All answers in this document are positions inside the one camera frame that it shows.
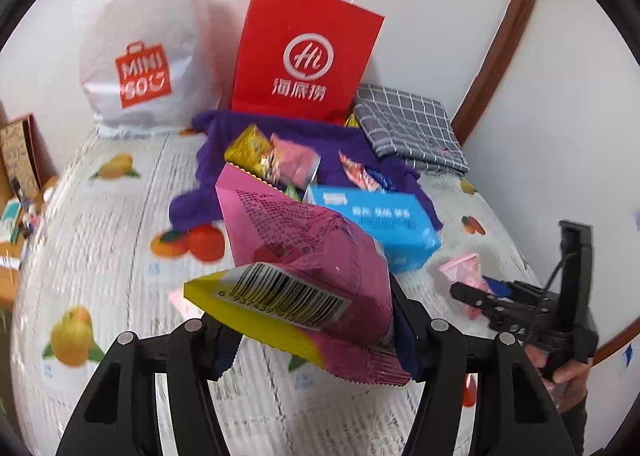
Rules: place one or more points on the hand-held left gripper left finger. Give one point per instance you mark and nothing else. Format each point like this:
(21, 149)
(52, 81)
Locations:
(227, 351)

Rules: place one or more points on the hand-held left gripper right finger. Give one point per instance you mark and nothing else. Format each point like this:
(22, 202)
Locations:
(405, 351)

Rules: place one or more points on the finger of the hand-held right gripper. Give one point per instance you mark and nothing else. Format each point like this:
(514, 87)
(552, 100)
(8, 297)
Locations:
(495, 313)
(525, 295)

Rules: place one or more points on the small pink snack packet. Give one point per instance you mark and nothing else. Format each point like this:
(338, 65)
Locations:
(462, 268)

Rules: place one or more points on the large pink yellow snack packet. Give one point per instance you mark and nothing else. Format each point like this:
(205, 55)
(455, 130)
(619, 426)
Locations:
(310, 246)

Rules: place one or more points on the small blue snack packet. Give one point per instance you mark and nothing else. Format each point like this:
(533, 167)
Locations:
(380, 179)

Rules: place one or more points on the red snack packet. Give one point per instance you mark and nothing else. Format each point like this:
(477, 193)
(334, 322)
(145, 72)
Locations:
(357, 171)

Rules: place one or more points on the yellow triangular snack packet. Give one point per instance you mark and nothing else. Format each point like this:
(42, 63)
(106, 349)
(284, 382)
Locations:
(245, 149)

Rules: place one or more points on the person's right forearm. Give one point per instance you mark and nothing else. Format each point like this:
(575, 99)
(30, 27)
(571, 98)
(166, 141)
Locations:
(574, 428)

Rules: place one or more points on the person's right hand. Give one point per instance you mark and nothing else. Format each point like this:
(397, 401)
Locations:
(570, 378)

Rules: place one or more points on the blue tissue pack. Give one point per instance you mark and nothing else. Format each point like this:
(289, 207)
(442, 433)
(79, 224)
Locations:
(395, 231)

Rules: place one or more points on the fruit-printed table cover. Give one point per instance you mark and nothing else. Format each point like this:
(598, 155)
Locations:
(125, 236)

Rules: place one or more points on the grey checked folded cloth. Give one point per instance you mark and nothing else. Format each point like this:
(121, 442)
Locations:
(405, 126)

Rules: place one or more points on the purple cloth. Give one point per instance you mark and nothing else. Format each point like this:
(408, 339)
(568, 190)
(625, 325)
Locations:
(225, 136)

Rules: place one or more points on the cluster of small bottles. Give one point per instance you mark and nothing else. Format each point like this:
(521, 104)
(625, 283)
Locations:
(35, 208)

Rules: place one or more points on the teal box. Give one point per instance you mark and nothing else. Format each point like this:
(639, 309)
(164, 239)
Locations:
(10, 218)

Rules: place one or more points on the red paper bag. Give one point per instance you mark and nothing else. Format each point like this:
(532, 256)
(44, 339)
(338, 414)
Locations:
(300, 11)

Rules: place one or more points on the white plastic shopping bag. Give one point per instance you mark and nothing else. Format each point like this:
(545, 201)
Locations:
(150, 11)

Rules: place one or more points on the wooden door frame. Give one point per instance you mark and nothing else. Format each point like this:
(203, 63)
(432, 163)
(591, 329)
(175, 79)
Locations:
(620, 336)
(515, 11)

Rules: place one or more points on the brown picture frame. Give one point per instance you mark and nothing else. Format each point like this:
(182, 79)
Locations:
(20, 151)

